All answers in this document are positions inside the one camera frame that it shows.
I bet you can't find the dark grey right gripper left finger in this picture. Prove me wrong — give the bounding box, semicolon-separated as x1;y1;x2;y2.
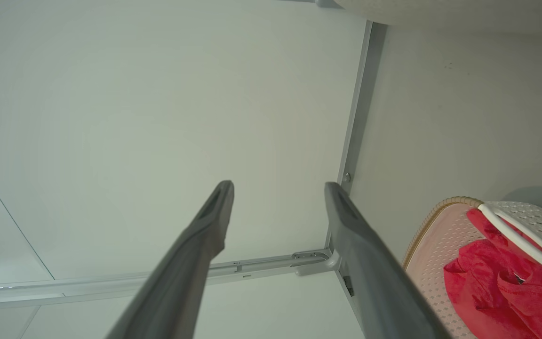
105;180;235;339

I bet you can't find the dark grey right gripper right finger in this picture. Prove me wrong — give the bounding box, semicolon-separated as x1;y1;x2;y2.
324;182;453;339

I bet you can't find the red cloth garment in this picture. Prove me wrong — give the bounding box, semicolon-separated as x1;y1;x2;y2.
443;209;542;339

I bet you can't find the white perforated laundry basket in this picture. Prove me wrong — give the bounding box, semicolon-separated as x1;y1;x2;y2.
402;197;542;339

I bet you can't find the white metal frame rail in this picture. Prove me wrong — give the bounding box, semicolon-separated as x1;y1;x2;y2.
0;250;342;311
336;20;388;194

